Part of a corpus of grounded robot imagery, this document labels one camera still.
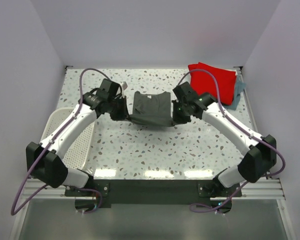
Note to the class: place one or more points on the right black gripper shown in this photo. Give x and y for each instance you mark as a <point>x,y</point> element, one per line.
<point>177,120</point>

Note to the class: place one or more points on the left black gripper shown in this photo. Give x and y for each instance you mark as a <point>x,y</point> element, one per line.
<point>123,115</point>

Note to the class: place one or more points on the grey t shirt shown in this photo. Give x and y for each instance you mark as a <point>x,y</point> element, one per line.
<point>152,109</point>

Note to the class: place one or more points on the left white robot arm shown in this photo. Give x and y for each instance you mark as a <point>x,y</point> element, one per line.
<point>45,159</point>

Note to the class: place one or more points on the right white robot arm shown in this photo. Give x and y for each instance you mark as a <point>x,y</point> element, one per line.
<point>258,152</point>

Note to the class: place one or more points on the folded light blue t shirt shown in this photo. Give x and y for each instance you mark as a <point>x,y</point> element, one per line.
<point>239,88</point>

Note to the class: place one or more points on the white plastic basket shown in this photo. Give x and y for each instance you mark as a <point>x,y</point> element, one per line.
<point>78,153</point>

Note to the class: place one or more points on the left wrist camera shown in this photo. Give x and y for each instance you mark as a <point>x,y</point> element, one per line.
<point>124,85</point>

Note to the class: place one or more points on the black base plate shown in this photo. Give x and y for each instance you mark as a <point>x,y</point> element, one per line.
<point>151,192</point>

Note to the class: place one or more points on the aluminium frame rail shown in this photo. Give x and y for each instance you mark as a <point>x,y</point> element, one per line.
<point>45,159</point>

